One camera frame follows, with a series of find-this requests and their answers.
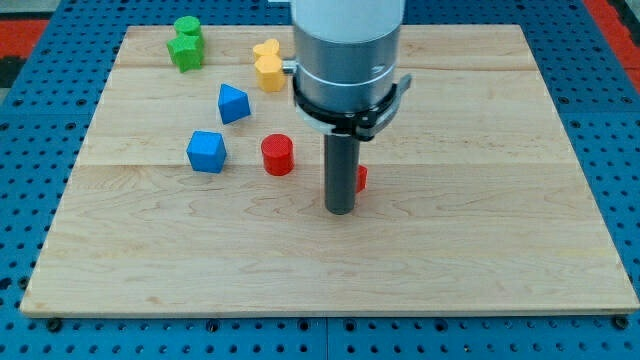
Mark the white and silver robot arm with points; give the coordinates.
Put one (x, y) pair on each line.
(345, 51)

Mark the yellow hexagon block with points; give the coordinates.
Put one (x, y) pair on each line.
(269, 73)

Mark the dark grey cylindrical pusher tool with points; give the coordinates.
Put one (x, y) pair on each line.
(341, 160)

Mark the red block behind tool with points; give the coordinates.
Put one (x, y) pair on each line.
(361, 178)

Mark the red cylinder block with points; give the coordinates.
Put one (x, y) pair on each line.
(278, 154)

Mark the blue triangular prism block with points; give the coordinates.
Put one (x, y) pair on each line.
(233, 104)

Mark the blue cube block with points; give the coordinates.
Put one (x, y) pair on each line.
(206, 152)

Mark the light wooden board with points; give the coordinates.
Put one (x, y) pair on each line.
(475, 203)

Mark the yellow heart block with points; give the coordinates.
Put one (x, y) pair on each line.
(270, 47)

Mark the green star block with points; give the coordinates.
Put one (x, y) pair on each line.
(186, 52)

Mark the green cylinder block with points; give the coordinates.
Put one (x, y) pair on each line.
(187, 26)

